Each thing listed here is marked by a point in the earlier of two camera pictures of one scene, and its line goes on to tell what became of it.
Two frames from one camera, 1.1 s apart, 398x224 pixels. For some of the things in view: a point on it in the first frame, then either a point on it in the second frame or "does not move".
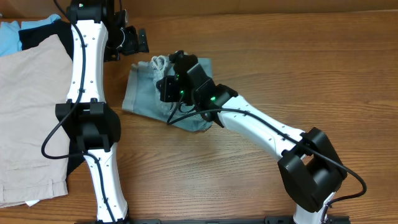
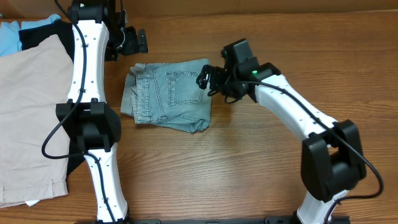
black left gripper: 137,41 does not move
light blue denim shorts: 142,96 does not move
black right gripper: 171,86 -> 219,74
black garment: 64,28 does not move
